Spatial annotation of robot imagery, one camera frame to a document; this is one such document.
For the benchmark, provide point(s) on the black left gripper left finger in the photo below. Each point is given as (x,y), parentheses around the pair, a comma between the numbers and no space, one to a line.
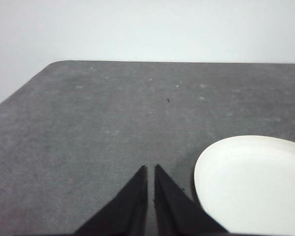
(127,209)

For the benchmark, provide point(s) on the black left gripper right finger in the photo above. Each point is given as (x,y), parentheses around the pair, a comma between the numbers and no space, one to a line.
(172,211)

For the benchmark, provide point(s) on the white round plate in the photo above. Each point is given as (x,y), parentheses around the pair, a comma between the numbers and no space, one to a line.
(250,182)

